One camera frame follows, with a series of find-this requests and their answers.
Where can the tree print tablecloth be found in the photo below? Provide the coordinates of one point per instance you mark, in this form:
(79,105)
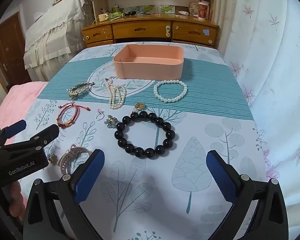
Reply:
(202,120)

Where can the white mug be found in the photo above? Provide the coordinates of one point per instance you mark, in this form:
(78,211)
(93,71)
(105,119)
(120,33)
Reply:
(103,17)

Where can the grey flower brooch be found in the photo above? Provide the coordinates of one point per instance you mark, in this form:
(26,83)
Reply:
(111,122)

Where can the pink blanket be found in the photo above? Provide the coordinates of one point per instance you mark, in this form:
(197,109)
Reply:
(12,105)

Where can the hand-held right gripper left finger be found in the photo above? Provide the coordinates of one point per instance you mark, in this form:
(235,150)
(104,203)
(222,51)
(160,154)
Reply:
(90,175)

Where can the pale pink wristwatch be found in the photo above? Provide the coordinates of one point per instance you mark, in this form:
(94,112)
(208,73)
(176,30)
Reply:
(65,160)

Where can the white tube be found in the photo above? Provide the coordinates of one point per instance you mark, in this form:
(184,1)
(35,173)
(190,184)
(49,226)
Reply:
(183,12)

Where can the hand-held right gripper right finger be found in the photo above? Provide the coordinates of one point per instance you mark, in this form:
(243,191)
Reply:
(220,177)

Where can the small gold earring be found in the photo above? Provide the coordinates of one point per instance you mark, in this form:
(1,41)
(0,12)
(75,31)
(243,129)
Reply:
(52,158)

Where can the gold pendant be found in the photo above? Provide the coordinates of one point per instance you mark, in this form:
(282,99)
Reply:
(140,106)

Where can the wooden dressing desk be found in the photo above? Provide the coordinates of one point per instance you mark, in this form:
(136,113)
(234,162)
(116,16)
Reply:
(140,28)

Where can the white leaf print curtain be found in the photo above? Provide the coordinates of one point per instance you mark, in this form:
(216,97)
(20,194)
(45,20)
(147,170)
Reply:
(265,67)

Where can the red floral cup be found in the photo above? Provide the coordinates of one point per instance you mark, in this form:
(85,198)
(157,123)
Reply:
(203,11)

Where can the brown wooden door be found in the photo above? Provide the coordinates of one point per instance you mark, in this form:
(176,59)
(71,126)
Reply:
(10,52)

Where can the green packet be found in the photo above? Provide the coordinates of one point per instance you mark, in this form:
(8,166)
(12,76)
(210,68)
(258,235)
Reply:
(116,15)

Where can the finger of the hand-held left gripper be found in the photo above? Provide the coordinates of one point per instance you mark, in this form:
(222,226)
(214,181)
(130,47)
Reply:
(43,135)
(15,128)

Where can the person's left hand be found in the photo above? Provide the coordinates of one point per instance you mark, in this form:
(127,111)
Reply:
(16,197)

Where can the pink plastic box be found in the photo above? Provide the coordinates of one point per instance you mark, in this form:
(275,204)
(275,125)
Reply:
(150,68)

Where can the white lace cover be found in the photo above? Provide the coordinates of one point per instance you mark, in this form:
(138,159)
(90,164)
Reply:
(55,35)

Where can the cream drawer lock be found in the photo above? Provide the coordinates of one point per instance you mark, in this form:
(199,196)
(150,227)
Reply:
(167,31)

